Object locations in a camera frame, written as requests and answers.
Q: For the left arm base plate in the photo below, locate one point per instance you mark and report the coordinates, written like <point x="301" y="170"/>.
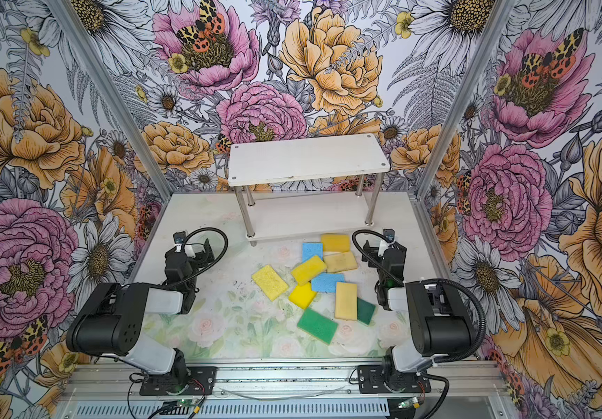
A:
<point x="198" y="381"/>

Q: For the white vented cable duct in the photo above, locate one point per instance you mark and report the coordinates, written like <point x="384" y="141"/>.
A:
<point x="321" y="408"/>

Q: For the pale yellow porous sponge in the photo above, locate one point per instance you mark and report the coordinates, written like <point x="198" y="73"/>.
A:
<point x="270" y="282"/>

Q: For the white two-tier shelf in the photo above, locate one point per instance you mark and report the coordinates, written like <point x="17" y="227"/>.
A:
<point x="286" y="216"/>

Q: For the green circuit board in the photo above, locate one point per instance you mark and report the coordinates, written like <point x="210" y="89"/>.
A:
<point x="180" y="403"/>

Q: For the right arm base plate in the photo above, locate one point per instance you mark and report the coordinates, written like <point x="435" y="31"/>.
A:
<point x="375" y="379"/>

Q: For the yellow sponge green underside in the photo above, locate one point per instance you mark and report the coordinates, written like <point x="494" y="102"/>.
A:
<point x="309" y="270"/>

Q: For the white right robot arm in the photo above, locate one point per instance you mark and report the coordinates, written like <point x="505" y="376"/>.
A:
<point x="439" y="324"/>

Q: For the yellow sponge near shelf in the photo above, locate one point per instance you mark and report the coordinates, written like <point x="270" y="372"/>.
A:
<point x="335" y="243"/>

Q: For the small blue sponge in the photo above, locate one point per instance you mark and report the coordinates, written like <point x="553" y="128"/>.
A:
<point x="311" y="250"/>

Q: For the bright yellow sponge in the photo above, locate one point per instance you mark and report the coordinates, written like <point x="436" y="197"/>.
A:
<point x="302" y="296"/>

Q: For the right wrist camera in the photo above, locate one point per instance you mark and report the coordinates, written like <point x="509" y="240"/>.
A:
<point x="389" y="235"/>

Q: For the aluminium front rail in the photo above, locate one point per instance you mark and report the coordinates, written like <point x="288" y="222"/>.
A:
<point x="277" y="379"/>

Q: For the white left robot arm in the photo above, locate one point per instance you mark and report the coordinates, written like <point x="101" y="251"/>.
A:
<point x="109" y="324"/>

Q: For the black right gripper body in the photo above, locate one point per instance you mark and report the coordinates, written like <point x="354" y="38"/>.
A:
<point x="377" y="256"/>

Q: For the light blue sponge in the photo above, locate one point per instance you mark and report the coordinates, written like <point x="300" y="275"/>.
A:
<point x="327" y="282"/>

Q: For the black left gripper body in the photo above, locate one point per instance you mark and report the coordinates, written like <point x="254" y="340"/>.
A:
<point x="196" y="256"/>

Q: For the dark green sponge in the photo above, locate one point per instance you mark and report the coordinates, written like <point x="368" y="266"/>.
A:
<point x="365" y="311"/>

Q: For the tan beige sponge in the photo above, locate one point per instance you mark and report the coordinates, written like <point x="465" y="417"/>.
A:
<point x="341" y="262"/>

